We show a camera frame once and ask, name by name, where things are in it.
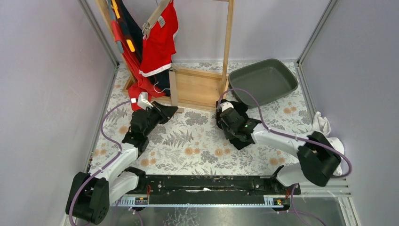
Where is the black underwear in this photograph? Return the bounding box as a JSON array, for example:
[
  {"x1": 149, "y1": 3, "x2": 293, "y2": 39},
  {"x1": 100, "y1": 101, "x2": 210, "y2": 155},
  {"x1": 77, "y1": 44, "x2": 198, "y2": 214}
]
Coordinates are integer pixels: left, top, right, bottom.
[{"x1": 216, "y1": 99, "x2": 251, "y2": 150}]

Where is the red white-trimmed underwear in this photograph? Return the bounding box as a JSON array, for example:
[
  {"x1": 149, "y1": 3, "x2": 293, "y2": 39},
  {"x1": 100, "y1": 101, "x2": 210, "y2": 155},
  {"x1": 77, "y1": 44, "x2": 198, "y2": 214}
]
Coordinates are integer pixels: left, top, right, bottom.
[{"x1": 139, "y1": 2, "x2": 178, "y2": 77}]

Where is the beige clip hanger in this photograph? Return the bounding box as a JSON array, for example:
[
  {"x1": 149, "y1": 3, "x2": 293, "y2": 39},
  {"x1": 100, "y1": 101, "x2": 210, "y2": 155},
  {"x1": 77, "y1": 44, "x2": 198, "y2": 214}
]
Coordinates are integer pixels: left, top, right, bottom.
[{"x1": 142, "y1": 0, "x2": 173, "y2": 40}]

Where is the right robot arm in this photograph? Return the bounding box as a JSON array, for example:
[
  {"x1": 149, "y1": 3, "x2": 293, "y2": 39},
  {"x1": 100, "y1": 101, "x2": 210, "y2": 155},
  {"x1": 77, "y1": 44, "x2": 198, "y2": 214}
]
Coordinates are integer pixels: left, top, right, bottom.
[{"x1": 216, "y1": 107, "x2": 342, "y2": 187}]

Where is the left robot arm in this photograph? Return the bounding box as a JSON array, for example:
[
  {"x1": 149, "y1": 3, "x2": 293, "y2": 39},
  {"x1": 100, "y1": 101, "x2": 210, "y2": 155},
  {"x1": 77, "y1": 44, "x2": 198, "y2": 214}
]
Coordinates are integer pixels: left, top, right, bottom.
[{"x1": 65, "y1": 101, "x2": 179, "y2": 226}]

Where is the yellow hanger on rack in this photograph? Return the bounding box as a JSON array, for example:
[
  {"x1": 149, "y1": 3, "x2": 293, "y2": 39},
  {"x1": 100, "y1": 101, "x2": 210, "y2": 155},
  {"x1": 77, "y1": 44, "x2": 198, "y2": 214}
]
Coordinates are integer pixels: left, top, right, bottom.
[{"x1": 111, "y1": 0, "x2": 136, "y2": 52}]

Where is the dark navy hanging garment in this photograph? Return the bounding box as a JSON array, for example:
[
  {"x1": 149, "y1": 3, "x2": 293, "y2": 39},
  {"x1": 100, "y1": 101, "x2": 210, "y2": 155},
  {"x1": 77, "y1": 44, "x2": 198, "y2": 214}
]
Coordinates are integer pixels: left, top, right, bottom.
[{"x1": 118, "y1": 0, "x2": 170, "y2": 97}]

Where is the wooden rack with base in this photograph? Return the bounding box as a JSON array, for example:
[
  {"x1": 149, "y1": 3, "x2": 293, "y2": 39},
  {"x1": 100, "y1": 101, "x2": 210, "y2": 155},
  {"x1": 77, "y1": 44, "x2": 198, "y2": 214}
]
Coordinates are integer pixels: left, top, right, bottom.
[{"x1": 95, "y1": 0, "x2": 235, "y2": 112}]

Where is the grey plastic tray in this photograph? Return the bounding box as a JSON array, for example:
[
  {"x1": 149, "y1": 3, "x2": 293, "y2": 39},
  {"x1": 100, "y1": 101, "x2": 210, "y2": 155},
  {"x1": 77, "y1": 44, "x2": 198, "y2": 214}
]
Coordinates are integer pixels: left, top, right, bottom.
[{"x1": 228, "y1": 58, "x2": 299, "y2": 108}]

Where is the red hanging garment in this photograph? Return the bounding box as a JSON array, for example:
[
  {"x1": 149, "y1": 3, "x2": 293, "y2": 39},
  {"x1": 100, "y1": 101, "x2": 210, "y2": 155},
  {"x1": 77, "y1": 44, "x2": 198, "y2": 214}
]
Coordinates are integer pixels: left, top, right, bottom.
[{"x1": 111, "y1": 20, "x2": 163, "y2": 100}]

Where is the white crumpled cloth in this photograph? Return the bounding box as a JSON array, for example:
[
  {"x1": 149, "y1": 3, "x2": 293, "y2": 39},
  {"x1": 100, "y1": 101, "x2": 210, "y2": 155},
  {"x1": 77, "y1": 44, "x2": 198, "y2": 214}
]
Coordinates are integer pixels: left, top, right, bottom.
[{"x1": 311, "y1": 111, "x2": 345, "y2": 176}]

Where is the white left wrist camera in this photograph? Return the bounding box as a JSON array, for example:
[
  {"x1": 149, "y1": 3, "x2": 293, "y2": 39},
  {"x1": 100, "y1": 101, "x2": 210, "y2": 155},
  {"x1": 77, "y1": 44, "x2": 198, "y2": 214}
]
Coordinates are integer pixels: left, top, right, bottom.
[{"x1": 130, "y1": 92, "x2": 153, "y2": 110}]

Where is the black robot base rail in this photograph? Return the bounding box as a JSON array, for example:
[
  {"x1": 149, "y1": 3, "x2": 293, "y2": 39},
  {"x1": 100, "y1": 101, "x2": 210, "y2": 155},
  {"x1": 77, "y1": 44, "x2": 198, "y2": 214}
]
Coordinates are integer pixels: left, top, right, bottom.
[{"x1": 128, "y1": 175, "x2": 301, "y2": 207}]

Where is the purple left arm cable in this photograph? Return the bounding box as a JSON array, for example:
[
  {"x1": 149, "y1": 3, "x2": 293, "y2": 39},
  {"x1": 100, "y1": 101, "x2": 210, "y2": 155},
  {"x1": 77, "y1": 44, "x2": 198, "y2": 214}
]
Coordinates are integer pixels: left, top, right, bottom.
[{"x1": 68, "y1": 100, "x2": 144, "y2": 226}]

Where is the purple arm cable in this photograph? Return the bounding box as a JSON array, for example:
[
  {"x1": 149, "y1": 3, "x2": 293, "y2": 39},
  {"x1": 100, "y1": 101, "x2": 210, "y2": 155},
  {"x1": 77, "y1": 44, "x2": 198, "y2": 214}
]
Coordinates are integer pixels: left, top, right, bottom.
[
  {"x1": 68, "y1": 100, "x2": 144, "y2": 226},
  {"x1": 217, "y1": 88, "x2": 353, "y2": 226}
]

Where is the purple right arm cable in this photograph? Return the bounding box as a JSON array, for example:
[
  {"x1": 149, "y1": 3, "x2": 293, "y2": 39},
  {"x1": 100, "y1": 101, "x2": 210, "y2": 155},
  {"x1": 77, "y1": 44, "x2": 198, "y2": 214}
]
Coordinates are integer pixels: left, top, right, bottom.
[{"x1": 217, "y1": 88, "x2": 353, "y2": 226}]

